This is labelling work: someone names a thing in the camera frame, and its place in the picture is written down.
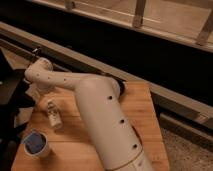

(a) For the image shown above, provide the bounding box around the white bottle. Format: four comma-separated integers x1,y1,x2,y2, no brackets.
46,100,63,130

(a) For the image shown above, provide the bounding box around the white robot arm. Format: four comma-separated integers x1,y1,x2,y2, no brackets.
25,58,154,171

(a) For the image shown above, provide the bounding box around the black round bowl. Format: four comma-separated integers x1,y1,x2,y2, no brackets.
116,80,125,96

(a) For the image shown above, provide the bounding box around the black equipment at left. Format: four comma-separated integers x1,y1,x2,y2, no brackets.
0,48,35,171

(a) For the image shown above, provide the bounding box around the wooden railing frame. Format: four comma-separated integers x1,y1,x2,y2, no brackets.
28,0,213,53

